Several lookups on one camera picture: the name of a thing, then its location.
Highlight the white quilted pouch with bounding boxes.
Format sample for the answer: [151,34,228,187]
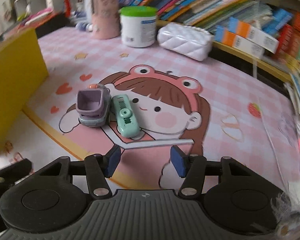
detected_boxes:
[157,22,215,62]

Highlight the red book set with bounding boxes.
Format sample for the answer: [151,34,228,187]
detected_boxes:
[275,12,300,63]

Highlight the pink checked printed table mat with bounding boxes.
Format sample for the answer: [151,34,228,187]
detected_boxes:
[0,25,300,205]

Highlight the mint green utility knife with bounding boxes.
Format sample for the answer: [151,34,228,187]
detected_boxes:
[111,94,140,138]

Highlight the purple grey toy car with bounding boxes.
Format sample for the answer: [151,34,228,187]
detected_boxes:
[76,84,112,128]

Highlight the grey fluffy cuff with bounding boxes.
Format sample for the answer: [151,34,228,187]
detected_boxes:
[270,192,300,238]

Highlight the red doll figure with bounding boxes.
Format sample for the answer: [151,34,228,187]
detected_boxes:
[63,0,72,18]

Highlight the red paper sheets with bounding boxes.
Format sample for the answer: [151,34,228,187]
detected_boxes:
[20,7,55,27]

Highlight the yellow cardboard box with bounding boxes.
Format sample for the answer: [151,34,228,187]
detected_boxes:
[0,27,50,155]

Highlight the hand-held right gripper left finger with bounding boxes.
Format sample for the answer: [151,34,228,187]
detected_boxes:
[36,145,122,201]

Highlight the row of colourful books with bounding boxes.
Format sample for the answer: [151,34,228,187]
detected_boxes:
[117,0,273,30]

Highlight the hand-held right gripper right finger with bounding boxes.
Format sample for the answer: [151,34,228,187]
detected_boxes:
[170,145,260,201]

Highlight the white wooden bookshelf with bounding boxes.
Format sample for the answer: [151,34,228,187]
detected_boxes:
[82,0,300,83]

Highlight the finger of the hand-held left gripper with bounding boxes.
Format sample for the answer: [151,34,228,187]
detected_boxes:
[0,159,32,190]

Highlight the pink cylinder dispenser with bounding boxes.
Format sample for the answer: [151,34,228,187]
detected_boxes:
[90,0,122,40]

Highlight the white jar green lid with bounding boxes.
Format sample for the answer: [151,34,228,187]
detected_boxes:
[119,6,158,48]

